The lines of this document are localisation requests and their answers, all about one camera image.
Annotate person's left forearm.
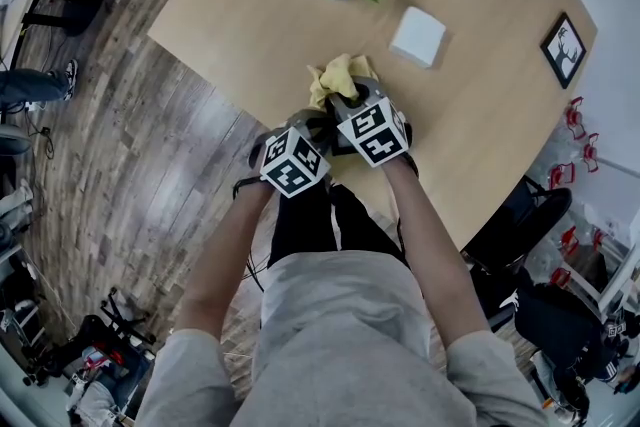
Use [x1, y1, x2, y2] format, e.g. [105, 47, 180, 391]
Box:
[172, 187, 274, 341]

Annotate black wheeled chair base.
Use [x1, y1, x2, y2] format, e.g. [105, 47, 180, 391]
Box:
[99, 287, 157, 346]

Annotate white tissue box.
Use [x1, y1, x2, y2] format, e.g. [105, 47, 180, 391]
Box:
[388, 5, 447, 69]

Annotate black floral print picture frame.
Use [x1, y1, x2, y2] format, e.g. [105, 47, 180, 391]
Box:
[327, 129, 361, 157]

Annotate person's black trousers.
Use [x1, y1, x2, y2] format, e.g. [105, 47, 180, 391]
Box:
[267, 182, 411, 269]

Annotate person's right forearm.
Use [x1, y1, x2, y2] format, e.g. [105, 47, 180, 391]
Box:
[382, 157, 491, 346]

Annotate yellow wiping cloth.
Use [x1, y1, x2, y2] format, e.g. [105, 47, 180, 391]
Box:
[306, 53, 374, 110]

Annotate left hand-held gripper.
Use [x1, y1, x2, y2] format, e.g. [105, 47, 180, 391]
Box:
[249, 108, 338, 200]

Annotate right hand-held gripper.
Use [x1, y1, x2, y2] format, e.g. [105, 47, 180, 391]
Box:
[326, 74, 414, 169]

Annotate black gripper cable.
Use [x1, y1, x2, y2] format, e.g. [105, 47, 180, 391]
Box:
[232, 177, 267, 291]

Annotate person's grey shirt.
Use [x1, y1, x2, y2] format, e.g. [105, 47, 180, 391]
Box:
[134, 250, 549, 427]

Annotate black mesh office chair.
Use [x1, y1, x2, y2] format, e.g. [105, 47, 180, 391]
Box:
[499, 274, 616, 376]

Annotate black deer print picture frame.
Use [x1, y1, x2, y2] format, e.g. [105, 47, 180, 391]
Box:
[539, 12, 587, 90]

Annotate black folding chair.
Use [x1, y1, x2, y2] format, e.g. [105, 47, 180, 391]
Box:
[459, 174, 574, 276]

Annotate pile of clear plastic bottles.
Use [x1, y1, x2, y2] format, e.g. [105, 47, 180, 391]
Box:
[529, 95, 640, 296]

